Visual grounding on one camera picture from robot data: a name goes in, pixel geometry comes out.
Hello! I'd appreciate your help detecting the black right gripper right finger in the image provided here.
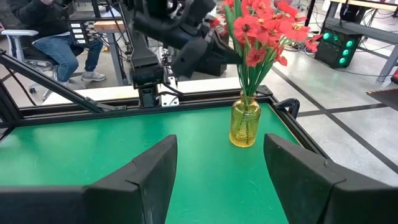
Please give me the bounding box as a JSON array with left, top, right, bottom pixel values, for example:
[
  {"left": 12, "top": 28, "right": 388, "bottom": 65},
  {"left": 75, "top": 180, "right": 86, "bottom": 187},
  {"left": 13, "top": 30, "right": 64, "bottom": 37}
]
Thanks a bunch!
[{"left": 263, "top": 133, "right": 398, "bottom": 224}]

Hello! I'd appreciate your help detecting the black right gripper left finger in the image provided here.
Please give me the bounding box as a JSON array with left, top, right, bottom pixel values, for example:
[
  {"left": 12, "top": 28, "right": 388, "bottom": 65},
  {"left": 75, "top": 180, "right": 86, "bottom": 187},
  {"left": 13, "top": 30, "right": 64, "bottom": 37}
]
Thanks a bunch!
[{"left": 0, "top": 134, "right": 178, "bottom": 224}]

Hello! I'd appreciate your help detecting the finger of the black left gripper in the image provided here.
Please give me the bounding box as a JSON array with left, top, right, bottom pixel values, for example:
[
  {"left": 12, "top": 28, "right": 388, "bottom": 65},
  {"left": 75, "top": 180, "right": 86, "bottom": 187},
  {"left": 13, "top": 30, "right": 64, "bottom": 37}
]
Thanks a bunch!
[
  {"left": 213, "top": 30, "right": 244, "bottom": 67},
  {"left": 172, "top": 36, "right": 210, "bottom": 79}
]

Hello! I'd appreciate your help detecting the red artificial flower bunch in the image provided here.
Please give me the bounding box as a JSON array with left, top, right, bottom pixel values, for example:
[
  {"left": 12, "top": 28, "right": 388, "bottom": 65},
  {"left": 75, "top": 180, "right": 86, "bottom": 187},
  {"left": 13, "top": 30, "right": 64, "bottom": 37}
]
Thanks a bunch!
[
  {"left": 208, "top": 0, "right": 324, "bottom": 54},
  {"left": 224, "top": 6, "right": 312, "bottom": 97}
]

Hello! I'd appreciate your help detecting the yellow glass vase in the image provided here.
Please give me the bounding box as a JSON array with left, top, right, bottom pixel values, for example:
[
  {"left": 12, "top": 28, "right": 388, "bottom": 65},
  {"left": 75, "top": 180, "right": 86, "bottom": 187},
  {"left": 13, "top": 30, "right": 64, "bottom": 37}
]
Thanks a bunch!
[{"left": 229, "top": 91, "right": 262, "bottom": 149}]

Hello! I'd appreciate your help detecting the wooden top desk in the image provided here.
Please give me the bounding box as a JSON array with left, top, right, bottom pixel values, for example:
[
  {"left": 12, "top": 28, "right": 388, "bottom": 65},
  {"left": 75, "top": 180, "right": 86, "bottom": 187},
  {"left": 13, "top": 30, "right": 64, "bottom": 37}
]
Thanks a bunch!
[{"left": 93, "top": 19, "right": 131, "bottom": 87}]

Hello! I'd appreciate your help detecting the black box with white labels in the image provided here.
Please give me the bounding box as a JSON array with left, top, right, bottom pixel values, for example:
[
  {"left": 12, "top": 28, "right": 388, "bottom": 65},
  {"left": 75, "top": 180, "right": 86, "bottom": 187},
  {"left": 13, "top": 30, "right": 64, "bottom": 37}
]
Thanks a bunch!
[{"left": 68, "top": 19, "right": 94, "bottom": 46}]

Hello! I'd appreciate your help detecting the black computer with green fans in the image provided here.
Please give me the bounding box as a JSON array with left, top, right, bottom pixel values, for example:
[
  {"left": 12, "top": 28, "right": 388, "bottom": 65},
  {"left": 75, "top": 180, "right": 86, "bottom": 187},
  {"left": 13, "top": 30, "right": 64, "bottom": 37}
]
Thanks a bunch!
[{"left": 313, "top": 26, "right": 363, "bottom": 70}]

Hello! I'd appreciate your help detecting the brown board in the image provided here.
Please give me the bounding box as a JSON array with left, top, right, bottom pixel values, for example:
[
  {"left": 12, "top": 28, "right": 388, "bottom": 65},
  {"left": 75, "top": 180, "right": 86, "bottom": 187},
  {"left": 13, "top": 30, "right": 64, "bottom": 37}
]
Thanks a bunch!
[{"left": 366, "top": 88, "right": 398, "bottom": 111}]

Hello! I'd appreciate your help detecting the person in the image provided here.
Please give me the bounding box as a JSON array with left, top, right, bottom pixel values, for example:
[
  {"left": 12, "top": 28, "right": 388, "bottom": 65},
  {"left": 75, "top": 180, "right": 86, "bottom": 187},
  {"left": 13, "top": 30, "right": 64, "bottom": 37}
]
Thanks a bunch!
[{"left": 6, "top": 0, "right": 107, "bottom": 88}]

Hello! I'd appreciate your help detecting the gray metal desk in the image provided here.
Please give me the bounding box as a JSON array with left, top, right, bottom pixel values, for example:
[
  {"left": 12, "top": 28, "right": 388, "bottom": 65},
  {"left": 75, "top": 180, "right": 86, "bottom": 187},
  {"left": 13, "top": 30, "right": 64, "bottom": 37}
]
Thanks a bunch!
[{"left": 323, "top": 0, "right": 398, "bottom": 83}]

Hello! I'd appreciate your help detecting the white office chair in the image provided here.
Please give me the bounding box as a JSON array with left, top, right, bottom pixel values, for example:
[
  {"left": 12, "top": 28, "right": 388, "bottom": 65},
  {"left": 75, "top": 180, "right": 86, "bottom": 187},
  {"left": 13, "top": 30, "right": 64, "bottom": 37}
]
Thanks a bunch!
[{"left": 1, "top": 29, "right": 88, "bottom": 94}]

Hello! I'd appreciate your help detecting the black table frame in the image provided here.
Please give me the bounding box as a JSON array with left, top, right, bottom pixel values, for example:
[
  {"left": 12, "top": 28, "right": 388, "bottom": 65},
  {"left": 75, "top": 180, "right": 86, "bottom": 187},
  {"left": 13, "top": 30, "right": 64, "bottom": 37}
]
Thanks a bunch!
[{"left": 0, "top": 85, "right": 330, "bottom": 159}]

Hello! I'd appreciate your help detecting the black clamp handle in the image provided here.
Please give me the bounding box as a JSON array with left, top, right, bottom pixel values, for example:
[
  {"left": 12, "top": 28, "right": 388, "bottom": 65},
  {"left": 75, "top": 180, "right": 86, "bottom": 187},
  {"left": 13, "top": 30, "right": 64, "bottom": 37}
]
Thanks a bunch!
[{"left": 274, "top": 97, "right": 301, "bottom": 119}]

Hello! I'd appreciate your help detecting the black diagonal frame strut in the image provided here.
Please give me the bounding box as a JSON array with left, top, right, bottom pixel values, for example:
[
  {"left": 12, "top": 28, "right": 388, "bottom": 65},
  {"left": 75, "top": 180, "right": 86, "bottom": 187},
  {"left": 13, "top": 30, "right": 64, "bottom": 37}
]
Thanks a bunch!
[{"left": 0, "top": 51, "right": 127, "bottom": 113}]

